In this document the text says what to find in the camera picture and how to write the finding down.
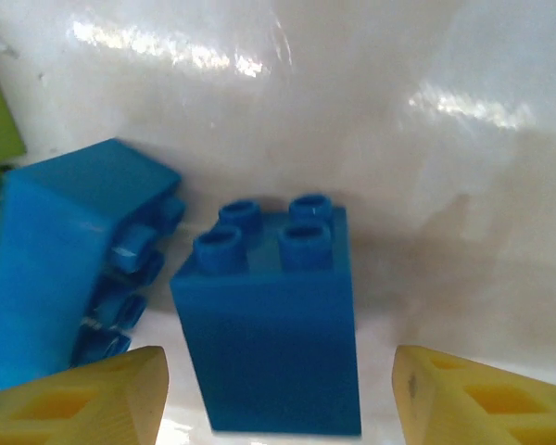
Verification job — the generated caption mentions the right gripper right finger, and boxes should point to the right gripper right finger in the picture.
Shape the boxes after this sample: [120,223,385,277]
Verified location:
[391,345,556,445]

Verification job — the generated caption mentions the long blue lego brick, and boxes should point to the long blue lego brick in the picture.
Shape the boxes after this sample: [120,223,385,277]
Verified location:
[0,137,187,398]

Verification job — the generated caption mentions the tall blue lego brick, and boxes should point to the tall blue lego brick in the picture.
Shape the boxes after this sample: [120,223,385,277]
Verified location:
[169,192,363,438]

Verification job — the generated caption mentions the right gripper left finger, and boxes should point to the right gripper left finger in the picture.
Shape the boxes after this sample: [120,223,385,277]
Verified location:
[0,345,171,445]

